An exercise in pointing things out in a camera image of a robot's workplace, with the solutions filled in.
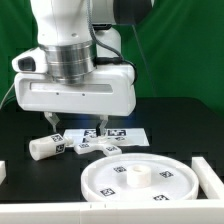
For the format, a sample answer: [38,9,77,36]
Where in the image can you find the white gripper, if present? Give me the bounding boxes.
[14,64,136,137]

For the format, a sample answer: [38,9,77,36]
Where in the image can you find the white round table top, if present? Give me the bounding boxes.
[81,153,199,202]

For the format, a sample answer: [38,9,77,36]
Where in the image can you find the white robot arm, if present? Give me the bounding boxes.
[12,0,154,136]

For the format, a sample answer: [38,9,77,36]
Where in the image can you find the white marker sheet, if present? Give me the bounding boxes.
[64,128,149,146]

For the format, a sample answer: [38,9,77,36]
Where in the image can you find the white block at left edge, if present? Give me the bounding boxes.
[0,161,6,185]

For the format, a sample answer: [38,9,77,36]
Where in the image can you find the white L-shaped fence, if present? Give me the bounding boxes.
[0,157,224,224]

